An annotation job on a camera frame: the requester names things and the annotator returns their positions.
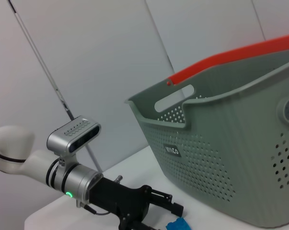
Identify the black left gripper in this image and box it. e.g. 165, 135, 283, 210
88, 176, 185, 230

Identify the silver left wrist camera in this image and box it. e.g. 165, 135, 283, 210
46, 115, 102, 166

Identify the blue square toy plate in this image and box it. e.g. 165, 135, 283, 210
165, 217, 192, 230

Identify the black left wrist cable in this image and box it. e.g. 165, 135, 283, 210
76, 200, 114, 216

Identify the orange bin handle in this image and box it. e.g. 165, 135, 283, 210
166, 33, 289, 86

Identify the grey perforated plastic storage bin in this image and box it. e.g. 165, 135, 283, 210
124, 46, 289, 228

